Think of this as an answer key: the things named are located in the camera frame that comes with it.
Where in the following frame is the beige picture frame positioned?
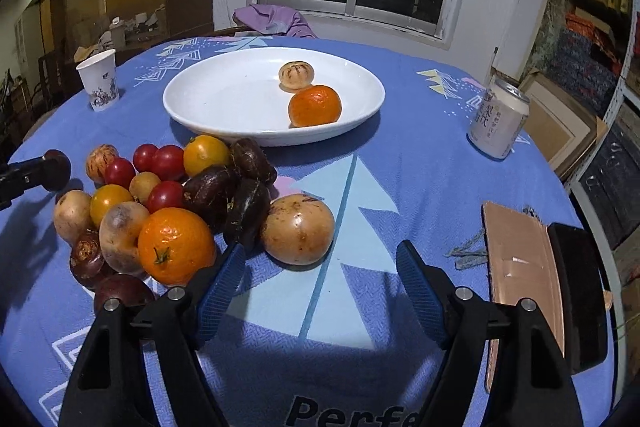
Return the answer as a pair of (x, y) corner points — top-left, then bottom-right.
(520, 72), (608, 180)

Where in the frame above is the white metal shelf rack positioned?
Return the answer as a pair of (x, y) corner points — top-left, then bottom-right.
(570, 0), (640, 258)

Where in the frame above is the tan passion fruit grey blotch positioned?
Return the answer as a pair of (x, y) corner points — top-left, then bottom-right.
(99, 201), (151, 274)

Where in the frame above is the purple cloth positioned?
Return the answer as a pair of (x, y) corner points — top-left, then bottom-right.
(234, 4), (318, 39)

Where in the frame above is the tan striped round fruit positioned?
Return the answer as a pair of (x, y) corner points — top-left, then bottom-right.
(278, 61), (315, 92)
(85, 144), (120, 182)

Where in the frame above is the tan leather case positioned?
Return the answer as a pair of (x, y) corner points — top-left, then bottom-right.
(481, 201), (566, 394)

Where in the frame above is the white oval plate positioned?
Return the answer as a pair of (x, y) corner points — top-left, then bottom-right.
(162, 47), (386, 146)

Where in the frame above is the white beverage can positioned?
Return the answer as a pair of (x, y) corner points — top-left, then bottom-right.
(467, 79), (531, 159)

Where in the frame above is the wrinkled dark brown fruit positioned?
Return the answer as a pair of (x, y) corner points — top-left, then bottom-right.
(229, 138), (277, 185)
(182, 165), (241, 233)
(223, 179), (272, 253)

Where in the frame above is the mottled green panel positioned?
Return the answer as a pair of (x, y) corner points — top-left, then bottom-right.
(532, 0), (571, 68)

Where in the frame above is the large yellow-orange tomato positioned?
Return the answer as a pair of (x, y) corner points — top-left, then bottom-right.
(183, 135), (231, 178)

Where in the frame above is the stack of patterned boxes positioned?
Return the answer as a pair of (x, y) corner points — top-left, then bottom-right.
(565, 0), (640, 188)

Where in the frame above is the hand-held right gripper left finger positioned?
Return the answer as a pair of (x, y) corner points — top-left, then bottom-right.
(59, 243), (247, 427)

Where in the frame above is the large orange mandarin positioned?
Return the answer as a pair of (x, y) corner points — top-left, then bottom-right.
(137, 207), (217, 286)

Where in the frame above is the small tan round fruit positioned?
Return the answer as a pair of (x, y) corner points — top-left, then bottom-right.
(129, 172), (162, 204)

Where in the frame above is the small yellow tomato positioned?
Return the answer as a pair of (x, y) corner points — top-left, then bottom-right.
(90, 184), (135, 228)

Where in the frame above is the dark red round fruit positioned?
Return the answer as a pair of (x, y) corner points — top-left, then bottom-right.
(93, 274), (156, 310)
(69, 231), (117, 290)

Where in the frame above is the grey frayed tassel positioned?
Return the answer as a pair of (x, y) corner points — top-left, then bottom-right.
(445, 229), (488, 268)

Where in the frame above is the white paper cup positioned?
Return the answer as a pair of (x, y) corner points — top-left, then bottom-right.
(76, 49), (121, 112)

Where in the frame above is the large tan passion fruit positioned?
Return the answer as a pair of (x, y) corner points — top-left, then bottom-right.
(260, 194), (336, 266)

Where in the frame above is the small orange mandarin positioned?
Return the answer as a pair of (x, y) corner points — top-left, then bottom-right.
(288, 85), (343, 128)

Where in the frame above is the tan oval passion fruit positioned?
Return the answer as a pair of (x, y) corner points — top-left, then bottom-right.
(53, 190), (96, 247)

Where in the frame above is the dark wooden chair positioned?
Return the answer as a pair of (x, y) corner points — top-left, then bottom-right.
(37, 49), (68, 108)

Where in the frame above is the blue printed tablecloth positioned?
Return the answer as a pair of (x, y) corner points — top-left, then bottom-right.
(0, 36), (621, 427)

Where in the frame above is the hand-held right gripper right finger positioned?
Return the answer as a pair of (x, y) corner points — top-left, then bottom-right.
(396, 241), (585, 427)

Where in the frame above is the red cherry tomato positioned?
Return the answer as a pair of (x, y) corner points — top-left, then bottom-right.
(133, 144), (158, 172)
(103, 158), (137, 188)
(146, 181), (186, 214)
(151, 145), (186, 181)

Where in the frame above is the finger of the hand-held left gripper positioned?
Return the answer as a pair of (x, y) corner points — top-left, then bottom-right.
(0, 149), (72, 210)

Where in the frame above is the black smartphone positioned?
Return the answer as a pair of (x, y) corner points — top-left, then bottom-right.
(547, 223), (608, 375)

